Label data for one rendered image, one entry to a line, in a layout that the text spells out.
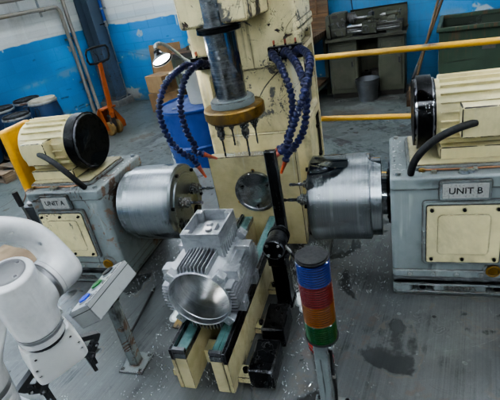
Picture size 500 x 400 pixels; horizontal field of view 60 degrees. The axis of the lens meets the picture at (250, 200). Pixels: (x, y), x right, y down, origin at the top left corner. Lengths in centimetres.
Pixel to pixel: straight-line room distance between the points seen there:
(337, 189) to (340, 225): 10
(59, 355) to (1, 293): 20
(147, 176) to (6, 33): 627
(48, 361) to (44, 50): 716
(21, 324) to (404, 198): 88
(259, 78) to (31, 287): 97
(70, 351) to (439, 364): 80
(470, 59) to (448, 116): 413
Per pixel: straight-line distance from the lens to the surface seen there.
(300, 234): 152
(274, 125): 149
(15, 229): 83
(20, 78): 755
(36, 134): 157
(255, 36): 143
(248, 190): 146
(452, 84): 115
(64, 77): 806
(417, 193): 115
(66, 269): 84
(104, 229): 149
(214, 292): 117
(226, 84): 124
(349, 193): 118
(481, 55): 525
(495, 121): 113
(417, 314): 126
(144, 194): 138
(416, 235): 121
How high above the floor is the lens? 166
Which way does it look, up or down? 27 degrees down
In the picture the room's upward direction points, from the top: 11 degrees counter-clockwise
